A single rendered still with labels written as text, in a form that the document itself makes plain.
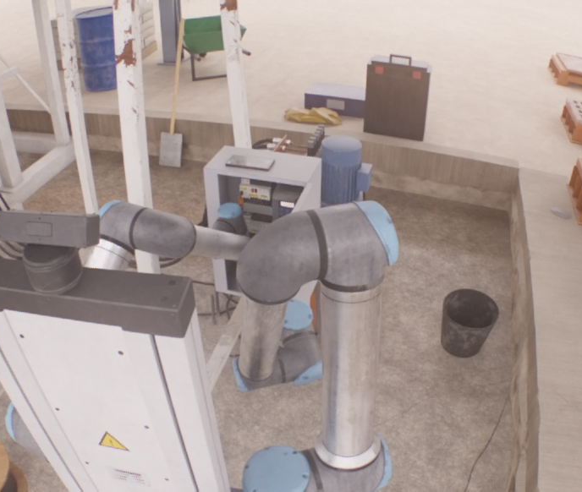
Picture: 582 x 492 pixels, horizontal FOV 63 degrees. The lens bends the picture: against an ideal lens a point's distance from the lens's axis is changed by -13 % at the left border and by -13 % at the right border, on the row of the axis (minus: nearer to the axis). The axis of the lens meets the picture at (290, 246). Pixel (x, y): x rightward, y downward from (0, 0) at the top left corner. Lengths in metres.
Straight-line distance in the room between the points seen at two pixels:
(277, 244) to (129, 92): 0.95
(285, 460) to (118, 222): 0.73
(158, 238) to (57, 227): 0.79
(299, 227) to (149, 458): 0.45
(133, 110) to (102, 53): 4.33
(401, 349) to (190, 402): 2.38
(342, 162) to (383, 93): 1.76
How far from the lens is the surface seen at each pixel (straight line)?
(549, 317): 2.95
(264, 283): 0.86
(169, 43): 6.71
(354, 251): 0.85
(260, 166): 1.97
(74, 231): 0.60
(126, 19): 1.64
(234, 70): 2.47
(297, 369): 1.36
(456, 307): 3.11
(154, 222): 1.38
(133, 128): 1.68
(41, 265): 0.62
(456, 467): 2.60
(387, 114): 4.39
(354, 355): 0.98
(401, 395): 2.80
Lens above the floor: 2.17
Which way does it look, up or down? 36 degrees down
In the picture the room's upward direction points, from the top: straight up
